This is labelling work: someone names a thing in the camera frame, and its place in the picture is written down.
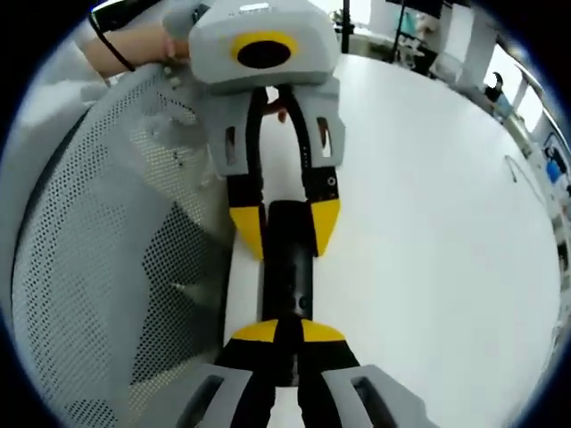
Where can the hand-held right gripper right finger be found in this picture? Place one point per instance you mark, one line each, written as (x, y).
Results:
(357, 401)

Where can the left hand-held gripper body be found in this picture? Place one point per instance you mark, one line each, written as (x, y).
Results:
(267, 22)

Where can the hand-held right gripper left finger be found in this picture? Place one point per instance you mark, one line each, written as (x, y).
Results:
(223, 392)

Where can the black remote control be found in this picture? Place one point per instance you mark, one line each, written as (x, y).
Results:
(287, 267)

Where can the person's left hand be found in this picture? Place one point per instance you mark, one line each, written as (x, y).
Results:
(147, 46)

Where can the black stand pole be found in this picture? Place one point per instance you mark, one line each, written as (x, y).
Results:
(347, 27)

